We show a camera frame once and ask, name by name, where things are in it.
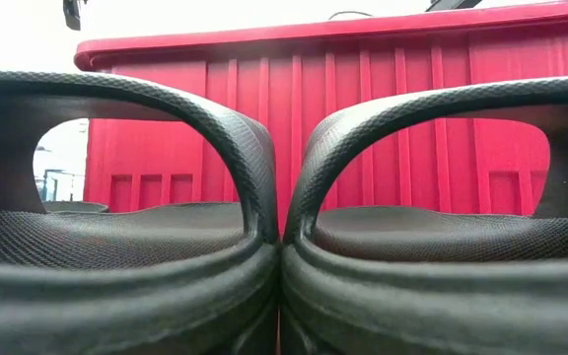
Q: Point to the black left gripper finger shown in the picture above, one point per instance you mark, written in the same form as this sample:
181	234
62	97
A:
72	15

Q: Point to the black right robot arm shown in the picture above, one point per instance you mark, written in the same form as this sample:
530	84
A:
449	4

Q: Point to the red ribbed plastic bin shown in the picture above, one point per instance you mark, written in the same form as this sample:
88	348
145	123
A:
284	123

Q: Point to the dark framed stand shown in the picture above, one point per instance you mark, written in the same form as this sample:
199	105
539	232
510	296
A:
54	185

